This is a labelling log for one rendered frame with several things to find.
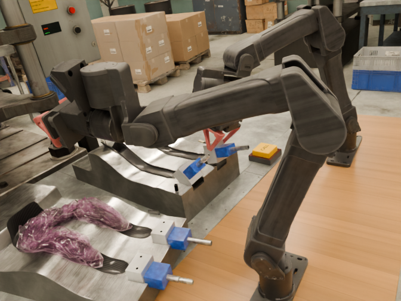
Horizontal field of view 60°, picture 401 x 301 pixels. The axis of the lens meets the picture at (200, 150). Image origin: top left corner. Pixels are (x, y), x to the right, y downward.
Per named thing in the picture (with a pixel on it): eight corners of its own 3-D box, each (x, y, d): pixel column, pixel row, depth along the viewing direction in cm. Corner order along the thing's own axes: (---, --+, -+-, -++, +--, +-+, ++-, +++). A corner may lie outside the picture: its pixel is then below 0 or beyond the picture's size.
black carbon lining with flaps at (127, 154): (210, 160, 104) (205, 132, 100) (175, 188, 94) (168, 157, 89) (132, 141, 125) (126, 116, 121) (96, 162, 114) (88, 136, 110)
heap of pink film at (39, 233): (137, 220, 86) (130, 194, 82) (95, 276, 71) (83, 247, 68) (55, 209, 95) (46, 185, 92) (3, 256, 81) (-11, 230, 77)
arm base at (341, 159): (326, 141, 103) (351, 144, 99) (341, 114, 117) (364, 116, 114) (325, 164, 107) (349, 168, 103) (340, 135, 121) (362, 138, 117)
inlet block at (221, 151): (255, 154, 93) (250, 134, 92) (246, 160, 90) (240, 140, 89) (218, 158, 102) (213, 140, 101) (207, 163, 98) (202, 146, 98)
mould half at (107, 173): (240, 174, 108) (236, 135, 102) (187, 224, 91) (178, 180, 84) (132, 146, 138) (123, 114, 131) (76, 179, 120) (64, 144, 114)
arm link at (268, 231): (238, 264, 63) (307, 103, 46) (243, 239, 69) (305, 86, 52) (272, 276, 62) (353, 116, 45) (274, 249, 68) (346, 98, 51)
